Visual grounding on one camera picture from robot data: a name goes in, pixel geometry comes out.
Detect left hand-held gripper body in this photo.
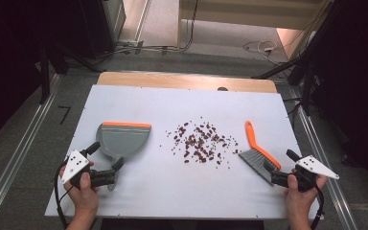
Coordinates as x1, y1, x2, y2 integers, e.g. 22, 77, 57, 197
60, 149, 118, 190

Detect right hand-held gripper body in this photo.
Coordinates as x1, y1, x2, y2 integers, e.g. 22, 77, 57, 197
270, 155, 340, 193

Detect grey dustpan with orange edge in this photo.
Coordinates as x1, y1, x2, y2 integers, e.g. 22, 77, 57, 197
95, 121, 152, 193

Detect orange brush with grey bristles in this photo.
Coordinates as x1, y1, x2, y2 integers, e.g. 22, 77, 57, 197
239, 120, 283, 186

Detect person's left hand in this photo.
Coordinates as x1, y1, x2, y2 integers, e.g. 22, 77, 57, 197
58, 161, 100, 214

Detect person's right hand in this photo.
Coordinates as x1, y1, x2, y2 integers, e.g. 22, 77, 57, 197
284, 174, 329, 219

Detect white table cover board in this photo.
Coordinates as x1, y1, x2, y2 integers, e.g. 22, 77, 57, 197
44, 84, 321, 221

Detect scattered red beans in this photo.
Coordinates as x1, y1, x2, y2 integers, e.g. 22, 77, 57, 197
158, 116, 242, 171

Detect black metal stand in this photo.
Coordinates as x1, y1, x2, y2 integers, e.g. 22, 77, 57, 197
38, 44, 52, 105

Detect black tripod stand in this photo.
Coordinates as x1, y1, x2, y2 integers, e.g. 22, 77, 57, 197
251, 0, 343, 108

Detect wooden table edge strip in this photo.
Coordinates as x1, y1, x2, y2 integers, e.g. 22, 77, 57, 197
96, 71, 278, 94

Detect grey cabinet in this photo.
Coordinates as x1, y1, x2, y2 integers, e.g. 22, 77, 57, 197
101, 0, 127, 44

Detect beige wooden shelf unit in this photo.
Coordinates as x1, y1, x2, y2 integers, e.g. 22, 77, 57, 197
176, 0, 334, 51

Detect aluminium floor rail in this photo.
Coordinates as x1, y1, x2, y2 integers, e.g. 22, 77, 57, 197
287, 85, 359, 230
0, 74, 62, 230

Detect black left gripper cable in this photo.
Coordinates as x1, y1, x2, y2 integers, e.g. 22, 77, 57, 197
53, 159, 70, 230

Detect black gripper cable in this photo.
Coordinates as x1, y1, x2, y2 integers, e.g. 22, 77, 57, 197
53, 159, 70, 230
310, 183, 326, 230

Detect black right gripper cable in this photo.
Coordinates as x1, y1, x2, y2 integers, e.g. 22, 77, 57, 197
310, 183, 326, 230

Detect white floor cable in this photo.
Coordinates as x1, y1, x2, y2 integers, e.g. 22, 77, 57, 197
242, 39, 280, 59

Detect black floor cables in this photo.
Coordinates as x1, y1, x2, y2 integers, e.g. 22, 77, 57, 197
108, 0, 200, 57

